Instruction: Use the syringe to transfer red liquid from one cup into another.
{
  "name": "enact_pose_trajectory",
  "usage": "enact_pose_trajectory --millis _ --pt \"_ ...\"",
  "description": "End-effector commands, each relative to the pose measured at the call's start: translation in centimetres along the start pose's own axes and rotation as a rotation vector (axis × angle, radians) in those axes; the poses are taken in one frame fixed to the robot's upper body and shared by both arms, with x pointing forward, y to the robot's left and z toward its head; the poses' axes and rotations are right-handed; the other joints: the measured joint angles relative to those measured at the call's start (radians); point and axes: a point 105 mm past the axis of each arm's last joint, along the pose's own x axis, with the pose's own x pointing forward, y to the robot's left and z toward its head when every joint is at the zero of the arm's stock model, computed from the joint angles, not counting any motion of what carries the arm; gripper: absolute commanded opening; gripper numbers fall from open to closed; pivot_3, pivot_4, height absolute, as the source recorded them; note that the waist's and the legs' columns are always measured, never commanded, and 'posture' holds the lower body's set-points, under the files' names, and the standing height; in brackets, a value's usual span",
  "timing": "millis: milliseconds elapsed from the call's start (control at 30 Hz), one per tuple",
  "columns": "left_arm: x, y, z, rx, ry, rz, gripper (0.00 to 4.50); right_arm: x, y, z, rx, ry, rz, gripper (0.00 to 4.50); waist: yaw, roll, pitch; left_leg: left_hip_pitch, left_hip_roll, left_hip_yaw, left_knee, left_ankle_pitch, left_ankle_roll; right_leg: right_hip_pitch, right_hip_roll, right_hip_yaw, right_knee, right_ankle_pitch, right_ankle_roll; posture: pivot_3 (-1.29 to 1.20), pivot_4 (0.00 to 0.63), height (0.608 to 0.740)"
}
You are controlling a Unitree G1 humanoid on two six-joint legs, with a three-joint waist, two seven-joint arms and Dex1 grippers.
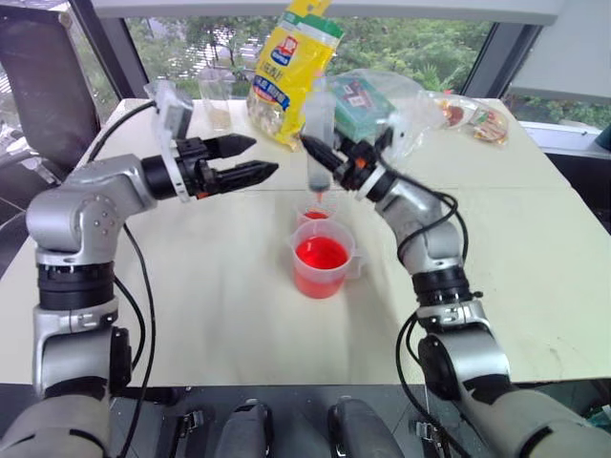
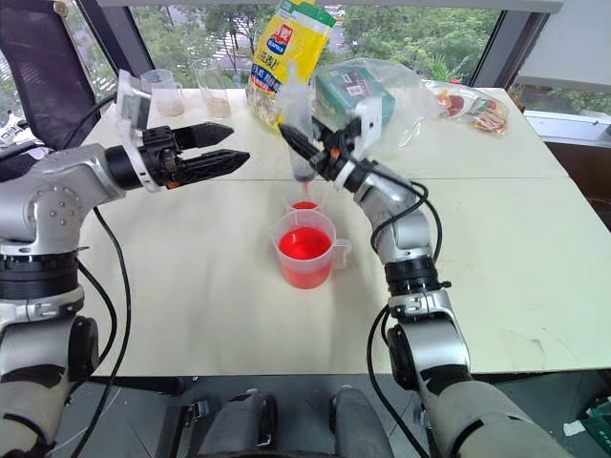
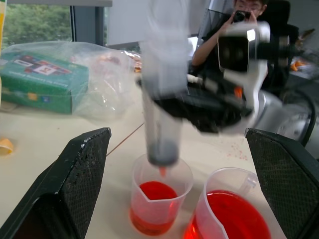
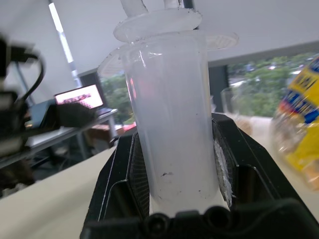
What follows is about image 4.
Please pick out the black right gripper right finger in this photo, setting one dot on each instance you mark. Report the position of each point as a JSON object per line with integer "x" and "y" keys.
{"x": 249, "y": 159}

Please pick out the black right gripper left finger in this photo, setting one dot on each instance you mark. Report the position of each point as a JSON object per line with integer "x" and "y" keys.
{"x": 117, "y": 174}

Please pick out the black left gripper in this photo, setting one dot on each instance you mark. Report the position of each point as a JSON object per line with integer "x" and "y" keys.
{"x": 12, "y": 119}

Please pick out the translucent plastic syringe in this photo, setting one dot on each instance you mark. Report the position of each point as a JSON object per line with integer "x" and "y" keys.
{"x": 172, "y": 119}

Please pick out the clear glass cup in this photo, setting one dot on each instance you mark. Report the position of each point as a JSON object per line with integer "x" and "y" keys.
{"x": 230, "y": 103}

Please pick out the lit computer monitor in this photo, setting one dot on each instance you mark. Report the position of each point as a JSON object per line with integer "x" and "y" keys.
{"x": 79, "y": 97}

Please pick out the grey office desk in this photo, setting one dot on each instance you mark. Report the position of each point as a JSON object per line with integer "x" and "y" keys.
{"x": 64, "y": 134}

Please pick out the yellow and blue snack bag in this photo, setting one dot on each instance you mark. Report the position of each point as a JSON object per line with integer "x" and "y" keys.
{"x": 301, "y": 119}

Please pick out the dark window frame post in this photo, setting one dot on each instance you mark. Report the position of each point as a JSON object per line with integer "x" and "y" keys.
{"x": 218, "y": 89}

